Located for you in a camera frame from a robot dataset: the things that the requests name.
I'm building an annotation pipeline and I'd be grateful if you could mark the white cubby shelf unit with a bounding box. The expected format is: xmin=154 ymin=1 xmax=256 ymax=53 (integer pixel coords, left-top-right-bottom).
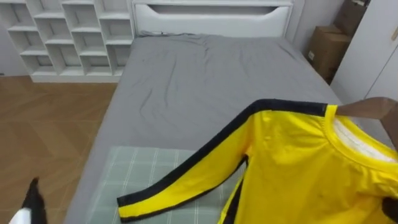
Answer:
xmin=0 ymin=0 xmax=135 ymax=83

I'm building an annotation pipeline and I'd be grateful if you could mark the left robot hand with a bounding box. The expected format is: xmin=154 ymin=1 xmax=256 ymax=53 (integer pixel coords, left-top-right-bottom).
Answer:
xmin=8 ymin=176 xmax=48 ymax=224

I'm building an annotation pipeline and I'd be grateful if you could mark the yellow shirt with black stripes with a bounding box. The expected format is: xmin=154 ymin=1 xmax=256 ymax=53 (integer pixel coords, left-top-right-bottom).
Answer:
xmin=116 ymin=98 xmax=398 ymax=224

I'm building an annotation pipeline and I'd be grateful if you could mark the green plaid blanket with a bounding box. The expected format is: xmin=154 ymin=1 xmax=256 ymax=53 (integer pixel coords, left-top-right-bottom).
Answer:
xmin=84 ymin=145 xmax=246 ymax=224

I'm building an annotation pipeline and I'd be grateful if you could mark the white wardrobe cabinet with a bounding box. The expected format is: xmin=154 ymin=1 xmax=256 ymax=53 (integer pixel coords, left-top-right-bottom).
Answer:
xmin=329 ymin=0 xmax=398 ymax=106

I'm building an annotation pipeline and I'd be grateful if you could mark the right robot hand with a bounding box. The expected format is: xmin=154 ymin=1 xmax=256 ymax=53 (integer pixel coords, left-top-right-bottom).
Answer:
xmin=384 ymin=105 xmax=398 ymax=149

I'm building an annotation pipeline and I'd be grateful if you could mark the grey bed with white headboard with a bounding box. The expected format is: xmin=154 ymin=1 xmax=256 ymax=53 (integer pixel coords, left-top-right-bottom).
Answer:
xmin=63 ymin=0 xmax=393 ymax=224

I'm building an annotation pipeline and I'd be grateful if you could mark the large brown cardboard box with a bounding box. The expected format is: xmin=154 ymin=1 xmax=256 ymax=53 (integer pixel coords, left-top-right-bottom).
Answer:
xmin=305 ymin=24 xmax=353 ymax=82

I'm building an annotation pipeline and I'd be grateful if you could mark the dark brown cardboard box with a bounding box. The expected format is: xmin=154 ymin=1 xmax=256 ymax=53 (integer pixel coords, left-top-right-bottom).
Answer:
xmin=333 ymin=0 xmax=370 ymax=37

